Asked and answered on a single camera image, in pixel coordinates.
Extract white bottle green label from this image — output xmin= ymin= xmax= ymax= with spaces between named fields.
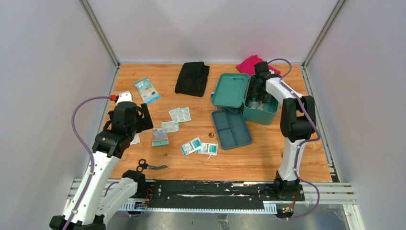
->
xmin=247 ymin=99 xmax=263 ymax=110

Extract clear bag teal strip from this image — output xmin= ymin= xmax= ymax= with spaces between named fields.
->
xmin=152 ymin=127 xmax=169 ymax=147

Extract teal medicine box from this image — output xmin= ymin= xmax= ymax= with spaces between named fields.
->
xmin=212 ymin=73 xmax=279 ymax=125

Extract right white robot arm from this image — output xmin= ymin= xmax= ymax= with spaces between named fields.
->
xmin=247 ymin=61 xmax=317 ymax=200

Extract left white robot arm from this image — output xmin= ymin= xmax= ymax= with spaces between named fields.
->
xmin=49 ymin=91 xmax=153 ymax=230

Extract white gauze pad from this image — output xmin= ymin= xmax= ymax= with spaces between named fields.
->
xmin=130 ymin=133 xmax=140 ymax=145

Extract bandage strips pack lower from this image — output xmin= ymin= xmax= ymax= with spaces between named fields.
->
xmin=161 ymin=121 xmax=180 ymax=133

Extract pink folded cloth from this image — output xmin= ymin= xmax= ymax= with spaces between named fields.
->
xmin=236 ymin=55 xmax=264 ymax=76

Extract light blue mask packet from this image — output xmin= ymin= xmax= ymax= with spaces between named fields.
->
xmin=133 ymin=78 xmax=161 ymax=104

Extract dark teal divided tray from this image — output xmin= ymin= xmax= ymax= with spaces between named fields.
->
xmin=211 ymin=108 xmax=253 ymax=150

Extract teal white sachet left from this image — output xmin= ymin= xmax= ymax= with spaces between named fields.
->
xmin=180 ymin=137 xmax=202 ymax=156

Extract teal white sachet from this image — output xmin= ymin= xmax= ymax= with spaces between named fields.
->
xmin=196 ymin=143 xmax=218 ymax=156
xmin=180 ymin=137 xmax=202 ymax=156

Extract black folded cloth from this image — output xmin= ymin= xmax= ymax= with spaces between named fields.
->
xmin=174 ymin=61 xmax=210 ymax=97

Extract teal white sachet right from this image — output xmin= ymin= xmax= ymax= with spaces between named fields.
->
xmin=196 ymin=143 xmax=218 ymax=156

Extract black handled scissors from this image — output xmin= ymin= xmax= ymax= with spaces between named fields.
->
xmin=136 ymin=159 xmax=169 ymax=173

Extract black metal base rail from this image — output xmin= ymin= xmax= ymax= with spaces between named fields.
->
xmin=65 ymin=177 xmax=358 ymax=219

